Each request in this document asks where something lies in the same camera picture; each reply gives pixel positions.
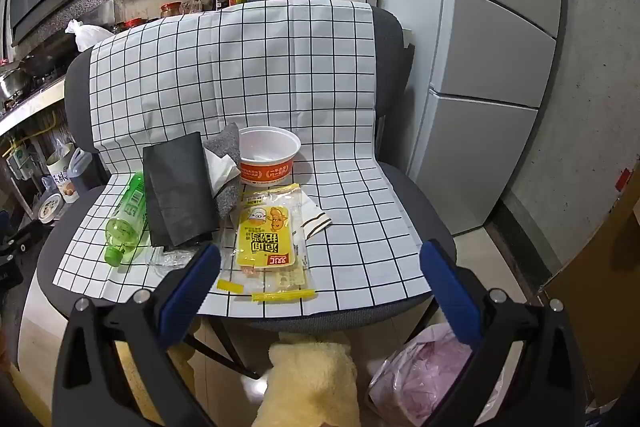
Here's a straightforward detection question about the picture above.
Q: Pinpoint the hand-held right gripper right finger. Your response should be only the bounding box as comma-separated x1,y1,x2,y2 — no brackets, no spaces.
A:
419,239,586,427

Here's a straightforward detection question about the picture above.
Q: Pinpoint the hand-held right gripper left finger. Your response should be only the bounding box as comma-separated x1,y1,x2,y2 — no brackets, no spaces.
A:
52,242,223,427

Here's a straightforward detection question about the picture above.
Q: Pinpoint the orange white instant noodle bowl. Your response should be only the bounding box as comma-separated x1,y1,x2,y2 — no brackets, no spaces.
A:
237,126,302,186

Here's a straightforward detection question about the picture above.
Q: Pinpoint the clear plastic bottle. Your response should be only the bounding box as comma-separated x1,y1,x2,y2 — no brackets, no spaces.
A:
145,244,203,279

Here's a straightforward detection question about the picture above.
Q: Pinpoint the pink plastic bag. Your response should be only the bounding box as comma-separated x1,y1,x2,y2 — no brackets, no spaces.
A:
367,322,476,427

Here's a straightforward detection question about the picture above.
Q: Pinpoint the yellow snack packet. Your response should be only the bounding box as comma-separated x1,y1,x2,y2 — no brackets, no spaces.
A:
235,204,299,273

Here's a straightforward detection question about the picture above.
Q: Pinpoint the grey scouring cloth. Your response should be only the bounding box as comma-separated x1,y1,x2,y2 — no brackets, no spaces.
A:
202,123,242,218

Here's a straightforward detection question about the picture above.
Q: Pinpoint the green plastic bottle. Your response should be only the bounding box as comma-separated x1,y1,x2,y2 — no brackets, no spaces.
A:
104,172,151,268

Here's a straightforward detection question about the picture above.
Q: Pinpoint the clear zip bag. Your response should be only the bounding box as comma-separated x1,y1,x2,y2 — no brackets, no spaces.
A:
217,183,318,303

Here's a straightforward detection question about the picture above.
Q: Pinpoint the white crumpled tissue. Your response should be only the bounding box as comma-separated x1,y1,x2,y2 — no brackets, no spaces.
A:
202,147,241,198

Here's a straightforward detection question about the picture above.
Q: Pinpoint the striped paper wrapper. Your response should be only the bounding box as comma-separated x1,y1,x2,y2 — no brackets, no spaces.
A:
299,199,333,240

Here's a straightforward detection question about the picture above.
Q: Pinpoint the brown cardboard box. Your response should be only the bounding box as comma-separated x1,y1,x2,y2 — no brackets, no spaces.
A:
542,187,640,413

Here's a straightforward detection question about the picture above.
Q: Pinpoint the yellow fluffy towel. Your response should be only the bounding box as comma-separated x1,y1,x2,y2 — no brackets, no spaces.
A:
250,332,361,427

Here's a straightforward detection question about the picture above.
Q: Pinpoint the grey blue plastic jug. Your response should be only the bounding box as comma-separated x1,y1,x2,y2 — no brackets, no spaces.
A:
67,147,94,192

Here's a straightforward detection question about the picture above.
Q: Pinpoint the white black checkered cloth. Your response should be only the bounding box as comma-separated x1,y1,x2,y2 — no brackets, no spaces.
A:
52,0,433,315

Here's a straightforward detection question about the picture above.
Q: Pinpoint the grey refrigerator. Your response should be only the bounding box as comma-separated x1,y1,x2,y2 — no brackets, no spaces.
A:
407,0,568,235

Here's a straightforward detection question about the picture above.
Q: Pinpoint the kitchen stove counter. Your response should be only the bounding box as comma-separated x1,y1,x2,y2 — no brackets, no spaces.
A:
0,74,68,135

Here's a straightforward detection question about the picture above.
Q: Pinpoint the dark grey office chair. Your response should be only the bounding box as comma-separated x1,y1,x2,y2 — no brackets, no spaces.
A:
37,4,458,380

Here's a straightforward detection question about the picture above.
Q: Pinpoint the black wok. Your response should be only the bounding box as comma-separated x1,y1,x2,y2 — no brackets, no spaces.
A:
20,52,63,78

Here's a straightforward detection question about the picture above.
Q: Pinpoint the metal pot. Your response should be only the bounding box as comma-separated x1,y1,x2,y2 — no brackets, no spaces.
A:
0,69,31,100

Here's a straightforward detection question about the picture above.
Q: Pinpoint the white plastic bag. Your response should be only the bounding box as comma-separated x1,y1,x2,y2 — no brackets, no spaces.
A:
65,19,113,52

